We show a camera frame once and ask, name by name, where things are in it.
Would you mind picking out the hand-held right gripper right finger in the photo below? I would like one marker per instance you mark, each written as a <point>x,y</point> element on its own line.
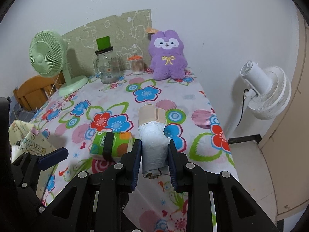
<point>173,166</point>

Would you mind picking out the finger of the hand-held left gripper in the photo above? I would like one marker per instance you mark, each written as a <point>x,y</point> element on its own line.
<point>33,200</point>
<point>54,157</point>

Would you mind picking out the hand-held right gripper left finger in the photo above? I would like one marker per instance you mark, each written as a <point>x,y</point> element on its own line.
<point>135,165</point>

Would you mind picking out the white soft packet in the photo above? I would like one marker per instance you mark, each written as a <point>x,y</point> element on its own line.
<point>153,147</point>

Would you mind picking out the yellow cartoon pillowcase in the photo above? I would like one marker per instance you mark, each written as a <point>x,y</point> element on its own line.
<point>26,137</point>

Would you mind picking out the blue patterned cloth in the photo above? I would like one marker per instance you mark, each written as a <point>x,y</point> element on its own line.
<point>24,114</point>

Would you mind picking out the wooden chair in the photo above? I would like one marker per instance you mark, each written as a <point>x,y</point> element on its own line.
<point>31,91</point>

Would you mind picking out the floral tablecloth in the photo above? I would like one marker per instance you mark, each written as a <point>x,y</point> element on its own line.
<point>149,94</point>

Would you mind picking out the cotton swab container orange lid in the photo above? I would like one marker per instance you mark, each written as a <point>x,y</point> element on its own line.
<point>137,66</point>

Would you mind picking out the green desk fan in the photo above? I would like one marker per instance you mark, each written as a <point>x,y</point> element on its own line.
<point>45,53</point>

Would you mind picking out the purple plush toy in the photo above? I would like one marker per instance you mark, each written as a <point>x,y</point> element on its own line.
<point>167,60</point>

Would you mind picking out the white standing fan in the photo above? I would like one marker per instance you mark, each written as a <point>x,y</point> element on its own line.
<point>256,77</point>

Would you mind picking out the beige door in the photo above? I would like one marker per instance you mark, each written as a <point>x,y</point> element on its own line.
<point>289,125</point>

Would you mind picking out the green card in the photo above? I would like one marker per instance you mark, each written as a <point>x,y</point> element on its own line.
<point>103,43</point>

